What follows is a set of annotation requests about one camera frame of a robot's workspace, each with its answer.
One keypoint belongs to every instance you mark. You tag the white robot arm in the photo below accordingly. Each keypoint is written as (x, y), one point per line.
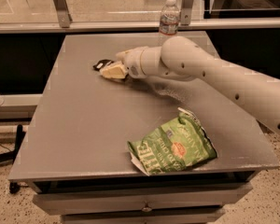
(181, 58)

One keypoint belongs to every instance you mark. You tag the round metal drawer knob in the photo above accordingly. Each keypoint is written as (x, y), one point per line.
(146, 208)

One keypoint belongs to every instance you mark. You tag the black stand with cable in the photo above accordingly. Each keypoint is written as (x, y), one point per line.
(11, 155)

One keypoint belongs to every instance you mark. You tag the metal window rail frame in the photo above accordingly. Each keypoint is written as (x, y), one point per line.
(74, 16)

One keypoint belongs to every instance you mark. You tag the green chips bag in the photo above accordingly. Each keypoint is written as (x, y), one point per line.
(173, 147)

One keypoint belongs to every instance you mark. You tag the clear plastic water bottle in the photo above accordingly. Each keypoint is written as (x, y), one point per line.
(169, 21)

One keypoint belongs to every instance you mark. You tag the black rxbar chocolate bar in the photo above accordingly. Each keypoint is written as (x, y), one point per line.
(101, 64)

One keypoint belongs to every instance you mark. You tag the grey table with drawers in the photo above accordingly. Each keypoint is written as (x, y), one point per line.
(75, 156)

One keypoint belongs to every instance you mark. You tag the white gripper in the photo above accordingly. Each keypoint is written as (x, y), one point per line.
(132, 62)

